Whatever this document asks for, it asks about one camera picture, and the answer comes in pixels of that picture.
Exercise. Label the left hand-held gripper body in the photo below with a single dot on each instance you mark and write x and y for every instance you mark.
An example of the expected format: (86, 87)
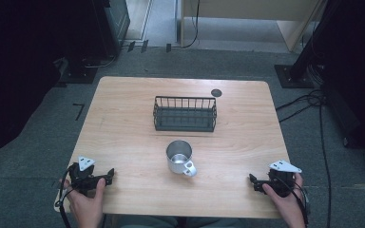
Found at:
(85, 179)

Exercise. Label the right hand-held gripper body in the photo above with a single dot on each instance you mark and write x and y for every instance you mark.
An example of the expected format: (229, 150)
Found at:
(282, 180)

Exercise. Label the person's left hand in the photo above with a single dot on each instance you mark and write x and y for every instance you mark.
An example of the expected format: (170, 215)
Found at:
(87, 205)

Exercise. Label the dark stand with base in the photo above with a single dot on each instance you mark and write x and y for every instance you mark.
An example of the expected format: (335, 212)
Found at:
(79, 68)

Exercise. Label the light wooden cabinet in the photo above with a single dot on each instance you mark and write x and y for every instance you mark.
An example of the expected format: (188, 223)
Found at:
(253, 9)

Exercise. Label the black stand with base plate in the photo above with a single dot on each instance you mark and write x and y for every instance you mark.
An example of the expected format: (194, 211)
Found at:
(301, 68)

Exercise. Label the black round table grommet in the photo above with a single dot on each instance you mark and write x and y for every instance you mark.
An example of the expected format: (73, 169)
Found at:
(216, 93)

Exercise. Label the person's right hand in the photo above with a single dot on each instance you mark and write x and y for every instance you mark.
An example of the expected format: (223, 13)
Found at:
(286, 207)

